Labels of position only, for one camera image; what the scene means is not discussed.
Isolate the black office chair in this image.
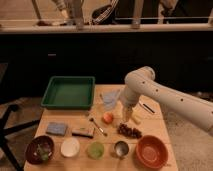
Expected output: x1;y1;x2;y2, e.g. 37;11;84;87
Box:
0;62;39;171

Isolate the blue sponge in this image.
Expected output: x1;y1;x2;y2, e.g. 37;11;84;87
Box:
46;122;67;136

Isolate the red bowl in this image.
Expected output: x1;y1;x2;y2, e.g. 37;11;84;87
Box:
135;135;168;170

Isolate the small metal cup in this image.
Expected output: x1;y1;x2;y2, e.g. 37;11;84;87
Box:
114;141;129;157

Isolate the bunch of dark grapes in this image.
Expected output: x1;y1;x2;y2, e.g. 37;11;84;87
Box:
117;123;142;139

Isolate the metal spoon black handle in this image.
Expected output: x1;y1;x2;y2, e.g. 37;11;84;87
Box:
139;101;155;114

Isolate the green plastic tray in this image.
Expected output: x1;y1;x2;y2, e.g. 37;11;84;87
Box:
41;76;95;110

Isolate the light blue cloth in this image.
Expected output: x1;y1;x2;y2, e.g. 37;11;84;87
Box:
100;89;121;110

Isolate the green cup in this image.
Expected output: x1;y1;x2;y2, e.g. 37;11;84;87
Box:
87;142;104;159

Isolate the dark eraser block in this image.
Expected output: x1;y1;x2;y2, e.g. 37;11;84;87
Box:
72;128;95;138

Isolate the orange apple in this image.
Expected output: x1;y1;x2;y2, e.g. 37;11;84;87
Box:
102;112;114;124

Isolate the dark maroon bowl with greens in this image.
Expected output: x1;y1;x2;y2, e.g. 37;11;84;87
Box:
25;135;54;165

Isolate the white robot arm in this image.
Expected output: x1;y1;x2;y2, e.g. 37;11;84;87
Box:
120;66;213;135

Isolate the white bowl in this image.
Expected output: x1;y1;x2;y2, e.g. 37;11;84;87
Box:
61;137;80;157

